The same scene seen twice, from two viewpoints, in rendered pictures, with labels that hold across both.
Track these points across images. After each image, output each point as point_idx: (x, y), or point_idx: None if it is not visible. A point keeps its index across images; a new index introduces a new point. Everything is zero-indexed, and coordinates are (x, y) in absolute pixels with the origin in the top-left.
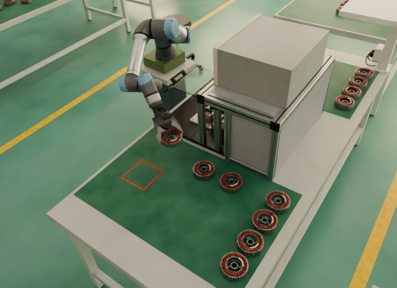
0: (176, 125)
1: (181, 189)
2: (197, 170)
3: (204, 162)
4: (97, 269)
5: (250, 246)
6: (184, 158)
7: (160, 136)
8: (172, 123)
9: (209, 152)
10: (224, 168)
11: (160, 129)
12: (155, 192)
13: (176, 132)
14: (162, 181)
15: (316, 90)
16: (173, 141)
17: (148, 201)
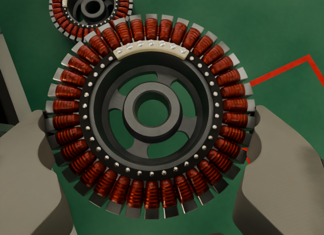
0: (6, 166)
1: None
2: (117, 6)
3: (73, 24)
4: None
5: None
6: (119, 114)
7: (260, 131)
8: (39, 213)
9: (22, 93)
10: None
11: (263, 189)
12: (277, 28)
13: (83, 127)
14: (237, 56)
15: None
16: (168, 31)
17: (306, 8)
